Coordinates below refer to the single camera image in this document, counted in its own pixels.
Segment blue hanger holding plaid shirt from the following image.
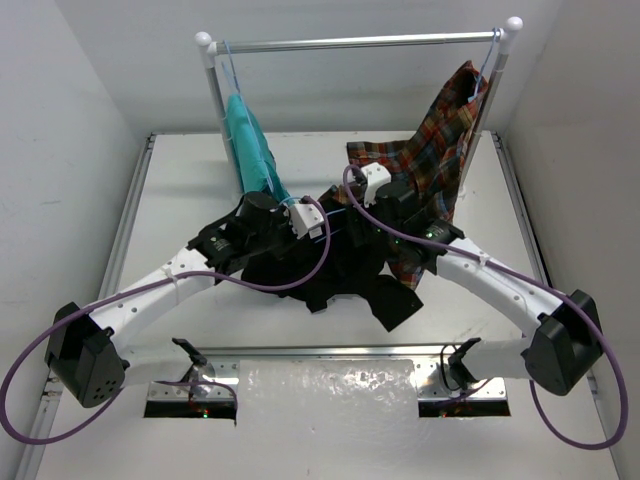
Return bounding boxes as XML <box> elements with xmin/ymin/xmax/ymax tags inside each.
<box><xmin>468</xmin><ymin>27</ymin><xmax>501</xmax><ymax>102</ymax></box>

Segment white foam front panel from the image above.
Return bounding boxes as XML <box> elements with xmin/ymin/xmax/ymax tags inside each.
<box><xmin>38</xmin><ymin>361</ymin><xmax>617</xmax><ymax>479</ymax></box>

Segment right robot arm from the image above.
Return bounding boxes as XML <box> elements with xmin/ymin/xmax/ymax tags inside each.
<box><xmin>348</xmin><ymin>181</ymin><xmax>605</xmax><ymax>396</ymax></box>

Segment teal shirt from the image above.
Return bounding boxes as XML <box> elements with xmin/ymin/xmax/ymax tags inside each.
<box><xmin>224</xmin><ymin>91</ymin><xmax>291</xmax><ymax>201</ymax></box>

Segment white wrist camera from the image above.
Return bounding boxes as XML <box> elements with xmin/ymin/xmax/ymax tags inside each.
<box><xmin>360</xmin><ymin>162</ymin><xmax>392</xmax><ymax>208</ymax></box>
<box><xmin>287</xmin><ymin>203</ymin><xmax>324</xmax><ymax>239</ymax></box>

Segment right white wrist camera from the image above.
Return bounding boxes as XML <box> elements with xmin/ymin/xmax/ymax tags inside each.
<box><xmin>360</xmin><ymin>162</ymin><xmax>392</xmax><ymax>208</ymax></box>

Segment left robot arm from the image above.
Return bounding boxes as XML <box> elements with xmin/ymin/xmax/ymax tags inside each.
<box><xmin>45</xmin><ymin>192</ymin><xmax>307</xmax><ymax>408</ymax></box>

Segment aluminium rail frame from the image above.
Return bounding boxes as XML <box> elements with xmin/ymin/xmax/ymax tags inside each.
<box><xmin>14</xmin><ymin>130</ymin><xmax>601</xmax><ymax>480</ymax></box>

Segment plaid flannel shirt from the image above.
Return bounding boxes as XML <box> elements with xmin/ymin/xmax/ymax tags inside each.
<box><xmin>319</xmin><ymin>59</ymin><xmax>489</xmax><ymax>292</ymax></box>

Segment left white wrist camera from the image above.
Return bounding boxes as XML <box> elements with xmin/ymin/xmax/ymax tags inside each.
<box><xmin>287</xmin><ymin>203</ymin><xmax>324</xmax><ymax>239</ymax></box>

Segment blue wire hanger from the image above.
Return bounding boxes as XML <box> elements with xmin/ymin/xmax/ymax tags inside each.
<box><xmin>280</xmin><ymin>197</ymin><xmax>345</xmax><ymax>240</ymax></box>

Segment black shirt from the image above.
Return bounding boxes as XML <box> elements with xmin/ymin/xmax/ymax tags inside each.
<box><xmin>241</xmin><ymin>197</ymin><xmax>423</xmax><ymax>332</ymax></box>

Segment white metal clothes rack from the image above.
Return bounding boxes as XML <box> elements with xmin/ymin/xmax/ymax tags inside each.
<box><xmin>194</xmin><ymin>16</ymin><xmax>524</xmax><ymax>194</ymax></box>

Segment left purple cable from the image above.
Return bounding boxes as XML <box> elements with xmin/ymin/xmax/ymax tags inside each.
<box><xmin>0</xmin><ymin>195</ymin><xmax>332</xmax><ymax>445</ymax></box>

